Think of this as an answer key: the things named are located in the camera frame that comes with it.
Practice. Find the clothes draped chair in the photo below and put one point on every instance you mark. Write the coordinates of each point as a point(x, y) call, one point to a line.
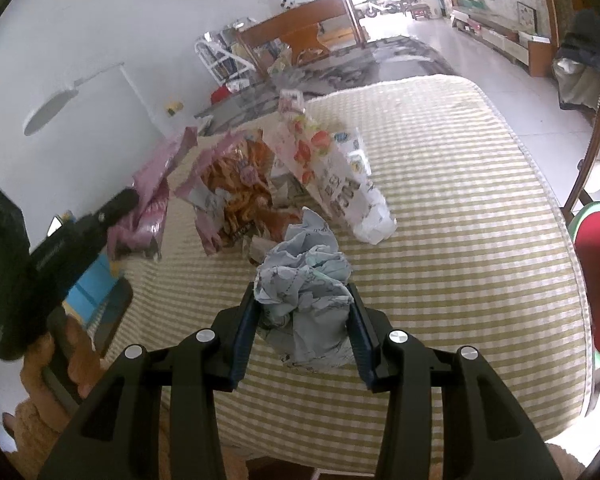
point(580, 50)

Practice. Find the crumpled brown white tissue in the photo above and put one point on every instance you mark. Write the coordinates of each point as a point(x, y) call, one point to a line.
point(257, 250)

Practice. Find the white printed snack bag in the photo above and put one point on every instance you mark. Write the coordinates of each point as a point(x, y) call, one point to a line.
point(360, 200)

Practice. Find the swirl cake snack wrapper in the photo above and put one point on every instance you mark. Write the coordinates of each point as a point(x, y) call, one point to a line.
point(235, 185)

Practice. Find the red bag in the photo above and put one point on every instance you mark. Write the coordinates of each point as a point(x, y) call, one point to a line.
point(221, 94)

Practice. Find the small framed picture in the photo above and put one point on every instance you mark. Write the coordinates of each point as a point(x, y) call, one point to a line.
point(526, 15)

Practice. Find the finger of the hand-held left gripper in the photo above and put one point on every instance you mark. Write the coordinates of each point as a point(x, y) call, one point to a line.
point(117, 207)

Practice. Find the person's left hand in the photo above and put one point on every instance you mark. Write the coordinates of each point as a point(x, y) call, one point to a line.
point(82, 360)

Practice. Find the grey white paper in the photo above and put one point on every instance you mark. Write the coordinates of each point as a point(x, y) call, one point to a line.
point(305, 270)

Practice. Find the white bookshelf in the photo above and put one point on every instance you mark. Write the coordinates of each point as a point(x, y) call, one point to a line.
point(225, 55)

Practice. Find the pink plastic wrapper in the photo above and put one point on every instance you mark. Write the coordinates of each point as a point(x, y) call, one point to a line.
point(150, 195)

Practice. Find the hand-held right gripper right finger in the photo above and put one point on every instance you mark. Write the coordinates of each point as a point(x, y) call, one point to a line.
point(358, 340)

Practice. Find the strawberry print bag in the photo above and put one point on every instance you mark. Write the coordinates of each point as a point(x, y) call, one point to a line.
point(300, 150)

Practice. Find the person's left forearm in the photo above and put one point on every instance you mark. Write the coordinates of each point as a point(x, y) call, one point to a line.
point(35, 440)

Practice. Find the long television cabinet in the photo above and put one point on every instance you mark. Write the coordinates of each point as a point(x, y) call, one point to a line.
point(505, 40)

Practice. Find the blue plastic box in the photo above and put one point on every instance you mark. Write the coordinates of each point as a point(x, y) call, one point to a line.
point(87, 290)

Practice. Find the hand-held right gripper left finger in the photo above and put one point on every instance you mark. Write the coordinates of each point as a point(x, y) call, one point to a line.
point(245, 330)

